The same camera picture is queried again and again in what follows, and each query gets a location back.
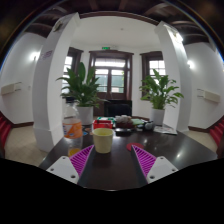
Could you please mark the green flat packet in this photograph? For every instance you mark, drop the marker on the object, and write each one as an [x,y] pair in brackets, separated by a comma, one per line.
[137,122]

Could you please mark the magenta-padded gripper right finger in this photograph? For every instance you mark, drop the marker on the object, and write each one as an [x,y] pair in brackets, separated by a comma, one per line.
[145,160]

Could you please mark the green exit sign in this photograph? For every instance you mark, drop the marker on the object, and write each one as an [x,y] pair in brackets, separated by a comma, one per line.
[106,48]

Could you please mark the red carpeted staircase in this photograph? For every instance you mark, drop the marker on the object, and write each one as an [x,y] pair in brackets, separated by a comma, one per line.
[4,130]
[217,131]

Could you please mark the green box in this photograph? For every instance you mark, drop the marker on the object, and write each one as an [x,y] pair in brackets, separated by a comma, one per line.
[106,118]

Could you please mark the red plastic box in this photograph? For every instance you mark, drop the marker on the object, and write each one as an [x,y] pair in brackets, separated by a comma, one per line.
[102,124]

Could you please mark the clear orange-label drink bottle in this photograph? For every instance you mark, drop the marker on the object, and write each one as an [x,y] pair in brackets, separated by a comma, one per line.
[72,128]

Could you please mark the grey round headphones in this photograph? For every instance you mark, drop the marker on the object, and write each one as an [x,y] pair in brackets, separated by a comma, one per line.
[149,125]

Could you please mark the flat round red coaster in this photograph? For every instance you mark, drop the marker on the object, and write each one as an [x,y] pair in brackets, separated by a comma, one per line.
[132,147]

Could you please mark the dark bowl of white items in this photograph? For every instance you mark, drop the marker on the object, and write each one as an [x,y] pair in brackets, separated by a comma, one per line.
[123,121]

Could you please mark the small black case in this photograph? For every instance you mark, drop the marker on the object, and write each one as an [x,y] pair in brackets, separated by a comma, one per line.
[123,131]

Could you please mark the small potted leafy plant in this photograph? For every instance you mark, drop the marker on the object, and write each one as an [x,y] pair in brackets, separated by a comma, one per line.
[159,95]

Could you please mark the printed magazine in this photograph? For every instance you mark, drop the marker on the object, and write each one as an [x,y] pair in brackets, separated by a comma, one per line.
[165,129]

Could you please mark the large potted leafy plant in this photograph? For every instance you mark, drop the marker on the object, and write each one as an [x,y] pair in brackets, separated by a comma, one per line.
[83,91]

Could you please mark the pale yellow cup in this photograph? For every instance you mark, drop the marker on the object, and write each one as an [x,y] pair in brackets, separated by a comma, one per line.
[103,140]

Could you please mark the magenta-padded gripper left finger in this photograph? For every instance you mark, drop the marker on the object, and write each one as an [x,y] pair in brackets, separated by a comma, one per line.
[80,160]

